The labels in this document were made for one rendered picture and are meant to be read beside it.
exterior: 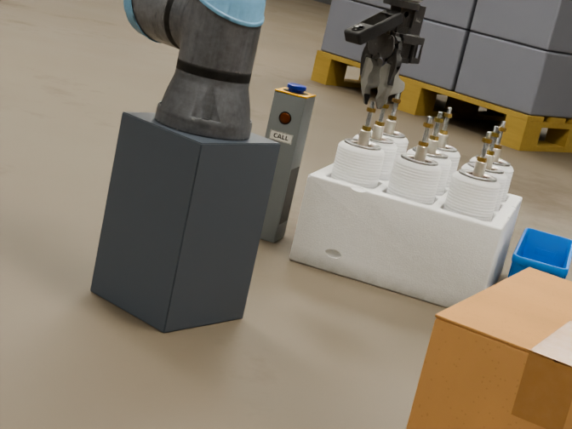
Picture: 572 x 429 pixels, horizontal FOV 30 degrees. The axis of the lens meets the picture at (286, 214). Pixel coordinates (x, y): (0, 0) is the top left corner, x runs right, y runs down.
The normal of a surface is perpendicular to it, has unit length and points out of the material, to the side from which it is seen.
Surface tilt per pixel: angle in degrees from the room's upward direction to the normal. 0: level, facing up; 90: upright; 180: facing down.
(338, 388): 0
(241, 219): 90
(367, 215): 90
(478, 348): 90
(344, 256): 90
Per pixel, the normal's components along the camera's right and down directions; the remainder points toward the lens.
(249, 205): 0.73, 0.32
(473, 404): -0.50, 0.11
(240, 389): 0.22, -0.95
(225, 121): 0.52, 0.02
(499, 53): -0.69, 0.03
